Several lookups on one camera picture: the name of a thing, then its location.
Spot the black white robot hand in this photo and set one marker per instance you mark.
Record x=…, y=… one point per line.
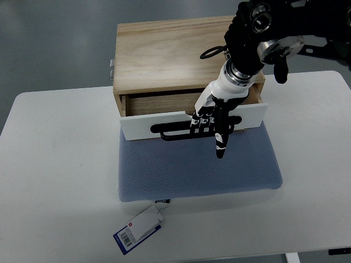
x=221, y=96

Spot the black drawer handle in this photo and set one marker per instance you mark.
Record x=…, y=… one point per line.
x=184, y=130

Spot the white drawer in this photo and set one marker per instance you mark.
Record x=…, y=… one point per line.
x=140, y=111

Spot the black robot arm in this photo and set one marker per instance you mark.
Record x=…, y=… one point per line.
x=267, y=32

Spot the wooden drawer cabinet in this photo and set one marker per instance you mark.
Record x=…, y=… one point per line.
x=159, y=56

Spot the blue mesh cushion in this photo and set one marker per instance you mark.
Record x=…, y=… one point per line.
x=155, y=169

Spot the metal table clamp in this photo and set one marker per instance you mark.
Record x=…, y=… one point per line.
x=111, y=67

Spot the white blue price tag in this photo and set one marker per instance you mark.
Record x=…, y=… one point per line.
x=137, y=230

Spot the white table leg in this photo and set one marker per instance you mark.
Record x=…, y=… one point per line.
x=292, y=258

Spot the black object under table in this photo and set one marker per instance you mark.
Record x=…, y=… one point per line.
x=340, y=251

